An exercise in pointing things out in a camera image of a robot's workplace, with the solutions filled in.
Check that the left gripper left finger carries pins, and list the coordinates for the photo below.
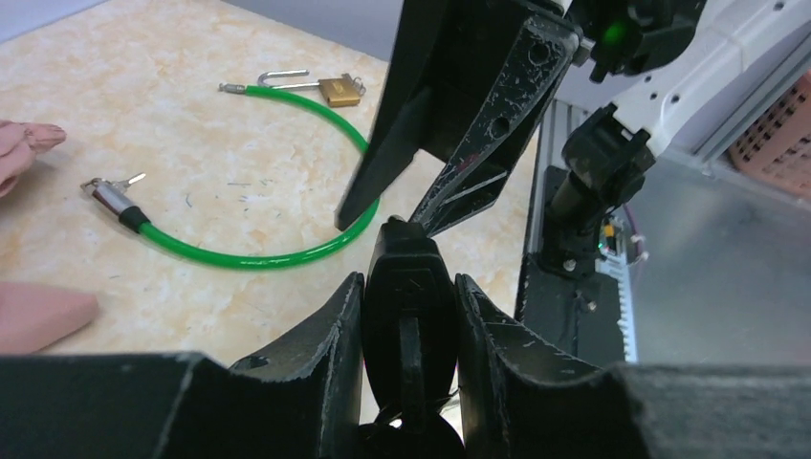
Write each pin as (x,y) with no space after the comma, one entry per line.
(297,397)

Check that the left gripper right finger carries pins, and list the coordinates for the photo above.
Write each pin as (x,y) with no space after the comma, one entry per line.
(522,397)

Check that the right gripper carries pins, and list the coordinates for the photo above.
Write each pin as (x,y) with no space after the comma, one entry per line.
(472,93)

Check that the black padlock with keys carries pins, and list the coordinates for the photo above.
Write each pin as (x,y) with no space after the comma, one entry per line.
(410,346)

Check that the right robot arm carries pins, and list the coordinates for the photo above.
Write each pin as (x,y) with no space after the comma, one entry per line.
(609,154)

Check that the pink plastic basket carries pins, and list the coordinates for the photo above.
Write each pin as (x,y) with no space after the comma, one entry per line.
(775,148)

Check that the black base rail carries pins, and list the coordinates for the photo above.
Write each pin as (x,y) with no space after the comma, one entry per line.
(562,296)

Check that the brass padlock on cable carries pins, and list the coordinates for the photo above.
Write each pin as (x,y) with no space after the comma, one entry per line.
(337,92)

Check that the aluminium frame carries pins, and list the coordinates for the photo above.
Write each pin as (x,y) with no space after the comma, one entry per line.
(697,126)

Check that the green cable lock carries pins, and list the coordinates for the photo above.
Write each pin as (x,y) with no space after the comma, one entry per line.
(111,195)

